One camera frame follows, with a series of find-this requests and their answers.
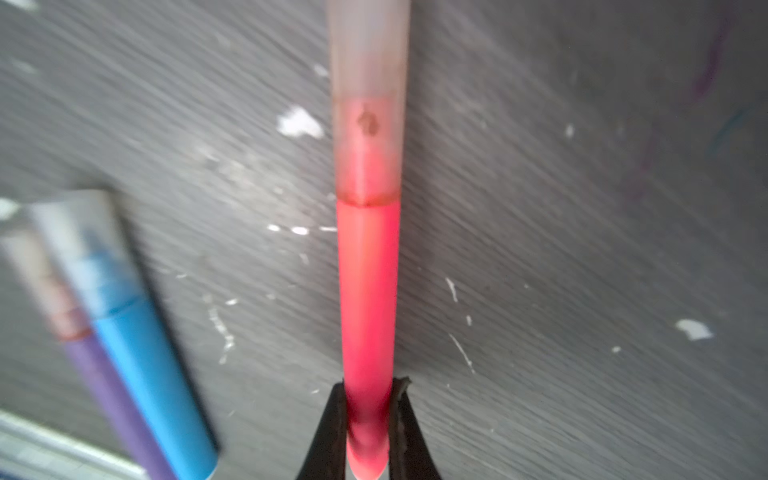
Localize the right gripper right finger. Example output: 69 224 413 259
388 377 441 480

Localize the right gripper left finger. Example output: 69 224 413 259
296 382 348 480

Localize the purple marker pen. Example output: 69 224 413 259
1 227 175 479

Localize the red marker pen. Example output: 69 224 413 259
327 1 411 479

